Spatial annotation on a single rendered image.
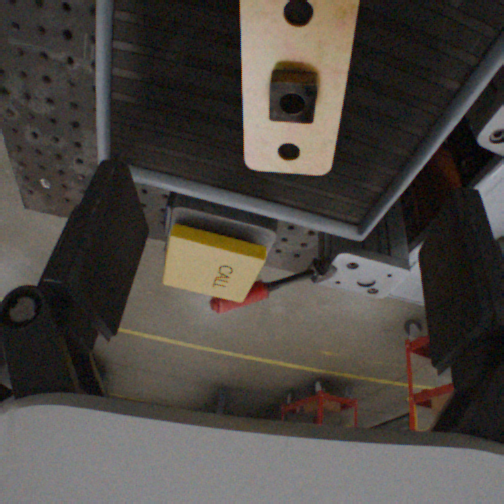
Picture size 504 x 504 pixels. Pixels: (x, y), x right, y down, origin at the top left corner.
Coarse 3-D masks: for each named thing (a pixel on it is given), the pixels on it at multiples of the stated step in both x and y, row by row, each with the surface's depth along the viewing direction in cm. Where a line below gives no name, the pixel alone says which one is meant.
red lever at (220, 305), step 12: (312, 264) 40; (324, 264) 41; (288, 276) 39; (300, 276) 39; (312, 276) 41; (324, 276) 40; (252, 288) 37; (264, 288) 37; (276, 288) 39; (216, 300) 35; (228, 300) 36; (252, 300) 37
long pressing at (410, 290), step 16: (496, 160) 34; (480, 176) 36; (496, 176) 35; (480, 192) 37; (496, 192) 37; (496, 208) 39; (432, 224) 44; (496, 224) 41; (416, 240) 46; (416, 256) 47; (416, 272) 50; (400, 288) 54; (416, 288) 53; (416, 304) 57
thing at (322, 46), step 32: (256, 0) 12; (288, 0) 11; (320, 0) 11; (352, 0) 11; (256, 32) 13; (288, 32) 12; (320, 32) 12; (352, 32) 12; (256, 64) 14; (288, 64) 13; (320, 64) 13; (256, 96) 15; (288, 96) 15; (320, 96) 14; (256, 128) 16; (288, 128) 16; (320, 128) 15; (256, 160) 17; (288, 160) 17; (320, 160) 17
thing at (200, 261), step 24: (192, 240) 23; (216, 240) 24; (240, 240) 24; (168, 264) 26; (192, 264) 25; (216, 264) 25; (240, 264) 25; (192, 288) 28; (216, 288) 27; (240, 288) 27
